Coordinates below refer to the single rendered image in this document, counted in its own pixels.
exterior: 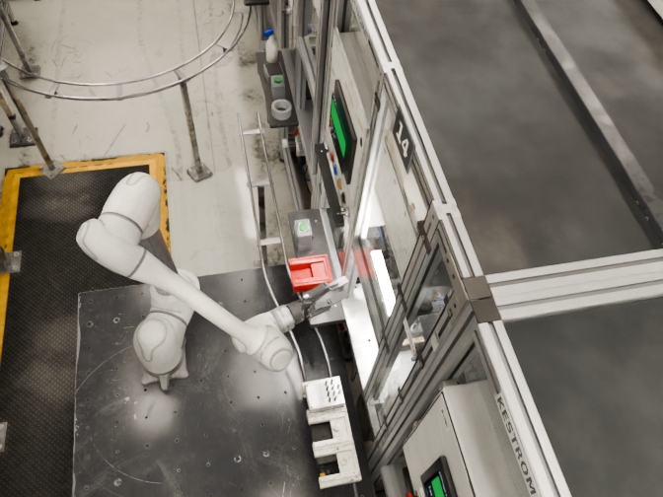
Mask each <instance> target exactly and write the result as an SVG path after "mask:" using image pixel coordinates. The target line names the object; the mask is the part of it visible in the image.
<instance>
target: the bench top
mask: <svg viewBox="0 0 663 497"><path fill-rule="evenodd" d="M265 271H266V274H267V278H268V281H269V284H270V286H271V289H272V291H273V294H274V296H275V298H276V300H277V302H278V304H279V306H281V305H287V304H289V303H292V302H294V301H297V300H299V298H298V296H297V294H296V293H294V292H293V287H292V283H291V280H290V278H289V275H288V272H287V269H286V265H285V264H282V265H275V266H268V267H266V268H265ZM196 277H197V279H198V281H199V287H200V291H201V292H202V293H204V294H205V295H206V296H208V297H209V298H210V299H212V300H213V301H214V302H216V303H217V304H218V305H220V306H221V307H222V308H224V309H225V310H226V311H228V312H229V313H230V314H232V315H233V316H234V317H236V318H237V319H239V320H241V321H246V320H249V319H251V318H253V317H255V316H257V315H260V314H264V313H267V312H270V311H271V310H274V309H276V306H275V304H274V302H273V300H272V298H271V295H270V293H269V290H268V288H267V285H266V282H265V279H264V276H263V272H262V267H261V268H254V269H247V270H240V271H232V272H225V273H218V274H211V275H203V276H196ZM115 296H118V299H115V298H114V297H115ZM150 309H151V295H150V285H148V284H141V285H132V286H125V287H118V288H111V289H104V290H97V291H90V292H83V293H79V294H78V320H77V351H76V381H75V411H74V447H73V472H72V475H73V486H72V497H325V493H324V489H320V483H319V477H321V473H320V467H317V462H316V458H315V456H314V451H313V440H312V435H311V430H310V425H309V424H308V418H307V409H308V403H307V399H306V400H304V399H303V392H302V383H304V382H303V377H302V371H301V366H300V361H299V357H298V354H297V351H296V348H295V346H294V343H293V341H292V338H291V336H290V334H289V332H288V331H286V332H285V333H283V334H284V335H285V337H286V338H287V339H288V340H289V342H290V344H291V346H292V349H293V359H292V360H291V362H290V364H289V365H288V366H287V368H286V369H284V370H282V371H278V372H275V371H270V370H268V369H267V368H266V367H265V366H264V365H261V364H260V363H259V362H257V361H256V360H255V359H254V358H253V357H251V356H250V355H249V354H247V353H240V352H239V351H238V350H237V349H236V347H235V345H234V343H233V341H232V336H231V335H230V334H228V333H227V332H225V331H224V330H223V329H221V328H220V327H218V326H217V325H215V324H214V323H212V322H211V321H210V320H208V319H206V318H205V317H203V316H202V315H201V314H199V313H198V312H196V311H194V312H193V314H192V316H191V319H190V321H189V323H188V325H187V327H186V329H185V333H184V337H185V339H186V342H185V346H184V348H185V360H186V369H187V371H188V377H187V378H186V379H172V380H169V389H168V390H165V391H163V390H162V388H161V383H160V382H155V383H151V384H149V385H147V386H144V385H142V384H141V378H142V363H141V362H140V360H139V359H138V357H137V355H136V352H135V349H134V345H133V336H134V332H135V330H136V328H137V326H138V325H139V324H140V323H142V322H143V321H144V320H145V319H146V317H147V316H148V314H149V312H150ZM304 318H305V319H304V320H303V321H301V322H299V323H297V324H295V327H294V328H292V329H291V330H292V332H293V334H294V336H295V339H296V341H297V344H298V346H299V349H300V352H301V355H302V358H303V363H304V367H305V372H306V378H307V382H310V381H315V380H321V379H327V378H329V377H330V376H329V372H328V367H327V362H326V358H325V354H324V351H323V348H322V345H321V342H320V339H319V337H318V336H317V333H316V331H315V329H314V328H313V327H312V328H310V324H309V321H308V320H307V318H306V317H304ZM88 322H91V323H92V324H91V325H88ZM318 329H319V331H320V334H321V336H322V338H323V341H324V344H325V346H326V349H327V352H328V355H329V359H330V363H331V372H332V376H333V377H338V376H339V379H340V383H341V388H342V392H343V397H344V401H345V406H346V410H347V415H348V420H349V424H350V429H351V433H352V438H353V442H354V447H355V451H356V455H357V459H358V464H359V468H360V473H361V478H362V479H361V481H358V482H355V483H356V487H357V492H358V497H376V494H375V489H374V485H373V481H372V476H371V472H370V468H369V463H368V460H367V456H366V451H365V447H364V442H363V438H362V434H361V429H360V425H359V421H358V416H357V412H356V408H355V403H354V399H353V394H352V390H351V386H350V381H349V377H348V374H347V369H346V365H345V361H344V356H343V352H342V348H341V343H340V339H339V334H338V330H337V326H336V324H331V325H324V326H318Z"/></svg>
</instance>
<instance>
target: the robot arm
mask: <svg viewBox="0 0 663 497"><path fill-rule="evenodd" d="M160 200H161V187H160V185H159V184H158V182H157V181H156V180H155V179H154V178H153V177H151V176H150V175H147V174H145V173H139V172H138V173H134V174H130V175H128V176H126V177H125V178H123V179H122V180H121V181H120V182H119V183H118V184H117V185H116V187H115V188H114V189H113V191H112V192H111V194H110V196H109V198H108V200H107V202H106V204H105V206H104V208H103V211H102V214H101V216H100V217H99V219H98V220H97V219H91V220H88V221H87V222H85V223H84V224H82V226H81V227H80V229H79V231H78V233H77V237H76V241H77V243H78V245H79V247H80V248H81V249H82V250H83V251H84V252H85V253H86V254H87V255H88V256H89V257H90V258H92V259H93V260H94V261H96V262H97V263H99V264H100V265H102V266H104V267H105V268H107V269H109V270H111V271H113V272H115V273H118V274H120V275H123V276H125V277H127V278H130V279H133V280H136V281H140V282H143V283H146V284H148V285H150V295H151V309H150V312H149V314H148V316H147V317H146V319H145V320H144V321H143V322H142V323H140V324H139V325H138V326H137V328H136V330H135V332H134V336H133V345H134V349H135V352H136V355H137V357H138V359H139V360H140V362H141V363H142V378H141V384H142V385H144V386H147V385H149V384H151V383H155V382H160V383H161V388H162V391H167V390H168V389H169V380H172V379H186V378H187V377H188V371H187V369H186V360H185V348H184V346H185V342H186V339H185V337H184V333H185V329H186V327H187V325H188V323H189V321H190V319H191V316H192V314H193V312H194V311H196V312H198V313H199V314H201V315H202V316H203V317H205V318H206V319H208V320H210V321H211V322H212V323H214V324H215V325H217V326H218V327H220V328H221V329H223V330H224V331H225V332H227V333H228V334H230V335H231V336H232V341H233V343H234V345H235V347H236V349H237V350H238V351H239V352H240V353H247V354H249V355H250V356H251V357H253V358H254V359H255V360H256V361H257V362H259V363H260V364H261V365H264V366H265V367H266V368H267V369H268V370H270V371H275V372H278V371H282V370H284V369H286V368H287V366H288V365H289V364H290V362H291V360H292V359H293V349H292V346H291V344H290V342H289V340H288V339H287V338H286V337H285V335H284V334H283V333H285V332H286V331H288V330H290V329H292V328H294V327H295V324H297V323H299V322H301V321H303V320H304V319H305V318H304V317H306V318H307V320H310V319H311V318H313V317H315V316H318V315H320V314H322V313H325V312H327V311H330V310H331V309H332V305H334V304H336V303H338V302H340V301H342V300H343V299H345V298H347V297H349V295H348V293H347V292H346V290H343V291H341V292H339V293H337V294H335V295H333V296H331V297H329V298H328V299H327V300H326V301H323V302H318V303H317V301H318V300H320V299H321V298H322V297H323V296H324V295H325V294H326V293H327V292H328V291H333V290H335V289H337V288H339V287H341V286H343V285H345V284H347V283H348V280H347V279H346V277H345V276H342V277H340V278H338V279H336V280H334V281H333V282H331V283H329V284H328V283H327V281H325V282H323V283H322V284H320V285H318V286H317V287H315V288H314V289H312V290H310V291H309V292H307V293H304V294H302V298H303V300H302V301H300V302H299V303H297V302H295V301H294V302H292V303H290V304H288V305H286V307H285V306H284V305H281V306H279V307H277V308H276V309H274V310H271V311H270V312H267V313H264V314H260V315H257V316H255V317H253V318H251V319H248V320H246V321H241V320H239V319H237V318H236V317H234V316H233V315H232V314H230V313H229V312H228V311H226V310H225V309H224V308H222V307H221V306H220V305H218V304H217V303H216V302H214V301H213V300H212V299H210V298H209V297H208V296H206V295H205V294H204V293H202V292H201V291H200V287H199V281H198V279H197V277H196V276H195V275H194V274H193V273H192V272H191V271H189V270H186V269H182V268H176V266H175V264H174V261H173V259H172V256H171V254H170V252H169V249H168V247H167V244H166V242H165V240H164V237H163V235H162V232H161V230H160V228H159V227H160V224H161V202H160Z"/></svg>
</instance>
